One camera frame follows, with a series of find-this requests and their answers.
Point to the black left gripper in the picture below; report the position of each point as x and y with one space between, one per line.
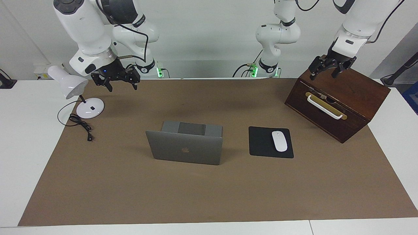
338 59

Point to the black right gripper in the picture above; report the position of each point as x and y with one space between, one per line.
112 70

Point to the silver laptop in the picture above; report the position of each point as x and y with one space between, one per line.
186 151

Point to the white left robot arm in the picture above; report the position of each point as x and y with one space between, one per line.
277 34

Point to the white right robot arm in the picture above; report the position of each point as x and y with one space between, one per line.
85 29

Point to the dark brown wooden box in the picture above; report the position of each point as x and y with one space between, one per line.
352 91

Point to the white desk lamp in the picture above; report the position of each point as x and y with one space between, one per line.
70 85

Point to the black tripod leg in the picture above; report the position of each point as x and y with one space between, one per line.
390 80

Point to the blue crate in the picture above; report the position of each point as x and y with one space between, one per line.
413 98

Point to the white computer mouse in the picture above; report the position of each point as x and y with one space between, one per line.
279 142

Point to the black mouse pad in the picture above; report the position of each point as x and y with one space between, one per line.
261 143

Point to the black stand foot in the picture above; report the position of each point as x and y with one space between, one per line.
6 83

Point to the brown table mat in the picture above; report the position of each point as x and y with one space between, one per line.
196 195

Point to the white wall socket strip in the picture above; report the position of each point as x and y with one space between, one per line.
40 70

